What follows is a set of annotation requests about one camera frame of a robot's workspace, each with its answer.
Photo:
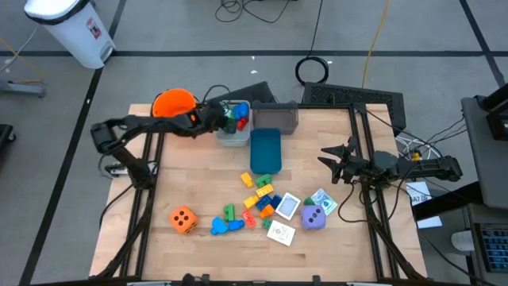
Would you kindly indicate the blue white card pack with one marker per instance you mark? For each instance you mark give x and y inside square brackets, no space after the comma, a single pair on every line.
[325,202]

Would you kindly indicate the grey metal stand foot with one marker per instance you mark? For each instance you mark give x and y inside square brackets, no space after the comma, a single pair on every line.
[24,88]

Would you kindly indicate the black aluminium table frame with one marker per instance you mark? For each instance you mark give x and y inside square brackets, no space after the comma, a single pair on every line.
[325,105]

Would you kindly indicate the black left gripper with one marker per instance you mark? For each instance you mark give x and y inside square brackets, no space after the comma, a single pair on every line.
[208,118]

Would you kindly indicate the red-orange toy brick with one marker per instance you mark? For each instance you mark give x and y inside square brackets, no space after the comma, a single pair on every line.
[248,218]

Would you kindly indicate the small dark green brick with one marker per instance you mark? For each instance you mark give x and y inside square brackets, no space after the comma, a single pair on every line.
[309,201]

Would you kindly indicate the long green toy brick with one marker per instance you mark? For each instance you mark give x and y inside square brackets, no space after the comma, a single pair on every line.
[232,124]

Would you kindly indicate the backlit computer keyboard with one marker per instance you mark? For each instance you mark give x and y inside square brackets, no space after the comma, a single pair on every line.
[494,248]

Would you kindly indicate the light grey plastic bin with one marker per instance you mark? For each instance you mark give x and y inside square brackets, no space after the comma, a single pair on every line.
[234,139]

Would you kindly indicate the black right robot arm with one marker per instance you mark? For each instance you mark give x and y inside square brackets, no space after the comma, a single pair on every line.
[430,167]

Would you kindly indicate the blue toy brick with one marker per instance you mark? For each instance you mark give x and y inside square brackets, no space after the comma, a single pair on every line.
[263,202]
[276,201]

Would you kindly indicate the grey side desk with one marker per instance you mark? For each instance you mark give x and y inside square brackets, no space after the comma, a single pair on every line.
[488,167]

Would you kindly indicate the white round object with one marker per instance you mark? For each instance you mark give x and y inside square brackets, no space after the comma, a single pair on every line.
[462,241]

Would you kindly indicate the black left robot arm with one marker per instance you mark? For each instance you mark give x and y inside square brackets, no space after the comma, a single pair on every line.
[151,123]

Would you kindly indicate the black support beam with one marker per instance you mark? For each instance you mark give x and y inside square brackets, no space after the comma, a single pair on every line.
[448,200]

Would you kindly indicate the large blue toy block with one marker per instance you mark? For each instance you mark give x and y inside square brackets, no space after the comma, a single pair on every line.
[241,110]

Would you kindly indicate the black desktop device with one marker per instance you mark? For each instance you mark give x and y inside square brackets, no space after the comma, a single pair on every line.
[498,119]

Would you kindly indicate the orange toy brick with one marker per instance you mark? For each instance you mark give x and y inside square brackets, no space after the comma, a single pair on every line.
[266,211]

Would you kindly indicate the blue rounded toy block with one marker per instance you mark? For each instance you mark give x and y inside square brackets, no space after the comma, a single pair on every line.
[235,225]

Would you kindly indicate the red toy brick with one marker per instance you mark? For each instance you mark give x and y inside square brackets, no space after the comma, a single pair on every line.
[242,124]

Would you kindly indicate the black triangular panel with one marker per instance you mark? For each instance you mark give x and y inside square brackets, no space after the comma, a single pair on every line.
[254,95]

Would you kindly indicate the orange pumpkin face bucket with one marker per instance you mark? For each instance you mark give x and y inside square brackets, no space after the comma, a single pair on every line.
[174,102]

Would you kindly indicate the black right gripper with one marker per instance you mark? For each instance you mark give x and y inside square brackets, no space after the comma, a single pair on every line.
[359,165]

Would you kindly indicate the black table clamp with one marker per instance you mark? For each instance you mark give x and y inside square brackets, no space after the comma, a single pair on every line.
[205,278]
[316,279]

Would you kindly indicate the white trash can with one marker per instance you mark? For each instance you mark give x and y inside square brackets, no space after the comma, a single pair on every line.
[71,35]

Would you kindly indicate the smoky dark grey bin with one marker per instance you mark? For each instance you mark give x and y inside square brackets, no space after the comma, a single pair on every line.
[275,117]

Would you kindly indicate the black perforated metal case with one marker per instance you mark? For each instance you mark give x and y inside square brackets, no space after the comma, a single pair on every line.
[349,97]

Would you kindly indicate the dark grey lower desk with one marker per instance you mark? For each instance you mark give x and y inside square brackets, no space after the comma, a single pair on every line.
[488,214]

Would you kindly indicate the white printed paper sheet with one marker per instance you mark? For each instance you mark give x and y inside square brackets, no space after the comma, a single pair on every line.
[416,188]

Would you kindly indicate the orange foam die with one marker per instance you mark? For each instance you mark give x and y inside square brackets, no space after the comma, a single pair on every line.
[183,219]

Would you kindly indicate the teal plastic bin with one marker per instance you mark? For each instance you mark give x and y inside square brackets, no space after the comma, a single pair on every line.
[265,153]

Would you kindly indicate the small green toy brick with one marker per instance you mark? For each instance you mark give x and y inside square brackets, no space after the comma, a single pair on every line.
[266,224]

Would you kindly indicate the yellow toy brick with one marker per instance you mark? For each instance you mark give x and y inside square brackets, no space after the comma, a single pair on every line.
[264,190]
[251,202]
[247,179]

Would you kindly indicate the purple foam die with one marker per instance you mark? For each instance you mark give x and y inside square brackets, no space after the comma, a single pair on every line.
[313,217]

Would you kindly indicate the stubby green toy brick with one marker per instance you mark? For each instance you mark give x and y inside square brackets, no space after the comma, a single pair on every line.
[229,212]

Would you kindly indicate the white playing cards box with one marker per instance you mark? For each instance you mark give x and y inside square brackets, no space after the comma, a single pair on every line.
[281,233]

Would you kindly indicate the clear-lidded white card case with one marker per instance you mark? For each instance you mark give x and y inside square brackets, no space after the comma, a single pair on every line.
[287,206]

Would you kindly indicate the black equipment edge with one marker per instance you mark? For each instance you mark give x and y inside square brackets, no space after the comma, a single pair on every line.
[6,137]

